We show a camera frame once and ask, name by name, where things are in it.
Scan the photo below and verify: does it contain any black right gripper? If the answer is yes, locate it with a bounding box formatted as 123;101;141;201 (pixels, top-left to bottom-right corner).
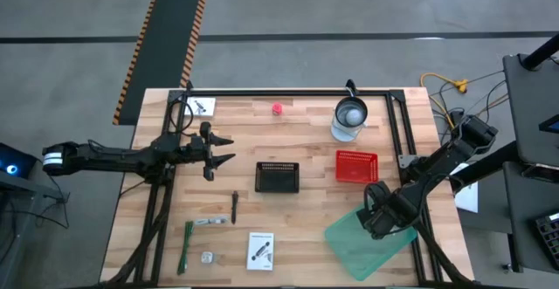
358;191;420;241

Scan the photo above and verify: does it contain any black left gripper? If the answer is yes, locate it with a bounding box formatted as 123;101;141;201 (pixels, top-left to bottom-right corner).
188;121;237;182

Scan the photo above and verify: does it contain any teal translucent plastic bin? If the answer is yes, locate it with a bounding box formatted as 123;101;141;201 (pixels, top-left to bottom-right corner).
323;203;419;282

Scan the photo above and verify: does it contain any green braided usb cable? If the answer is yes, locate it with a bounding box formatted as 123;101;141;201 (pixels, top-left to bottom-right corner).
176;220;196;276

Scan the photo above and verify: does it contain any small flat white box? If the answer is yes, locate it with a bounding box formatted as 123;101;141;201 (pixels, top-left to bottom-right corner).
184;97;217;118

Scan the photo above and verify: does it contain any red slotted plastic basket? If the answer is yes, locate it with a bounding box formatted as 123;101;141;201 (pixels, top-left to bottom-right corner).
335;149;379;184

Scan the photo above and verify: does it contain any black slotted plastic basket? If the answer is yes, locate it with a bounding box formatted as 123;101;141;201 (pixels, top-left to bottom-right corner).
254;162;300;194

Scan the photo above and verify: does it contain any white paper sheet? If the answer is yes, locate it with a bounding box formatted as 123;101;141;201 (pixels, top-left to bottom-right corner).
453;162;480;214

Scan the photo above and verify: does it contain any white green acer box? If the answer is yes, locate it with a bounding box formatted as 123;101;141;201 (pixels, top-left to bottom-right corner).
246;231;275;272

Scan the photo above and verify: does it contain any black hazard striped floor mat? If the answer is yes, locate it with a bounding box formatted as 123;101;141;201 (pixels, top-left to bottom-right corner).
112;0;209;127

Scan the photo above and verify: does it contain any black keyboard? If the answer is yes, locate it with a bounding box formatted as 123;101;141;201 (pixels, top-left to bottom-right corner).
535;212;559;271

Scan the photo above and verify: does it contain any black desk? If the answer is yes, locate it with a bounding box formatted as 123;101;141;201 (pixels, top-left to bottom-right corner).
501;52;559;277

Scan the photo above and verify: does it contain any monitor with blue screen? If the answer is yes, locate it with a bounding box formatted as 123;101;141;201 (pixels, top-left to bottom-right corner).
538;114;559;135

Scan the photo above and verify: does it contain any black computer blue light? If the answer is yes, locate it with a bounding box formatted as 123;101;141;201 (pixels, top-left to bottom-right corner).
0;142;39;180

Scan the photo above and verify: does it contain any black aluminium rig frame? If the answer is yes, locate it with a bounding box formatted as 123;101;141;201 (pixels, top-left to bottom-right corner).
100;79;475;289

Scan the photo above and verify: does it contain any yellow power cable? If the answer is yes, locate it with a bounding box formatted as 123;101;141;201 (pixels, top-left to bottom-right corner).
419;72;469;129

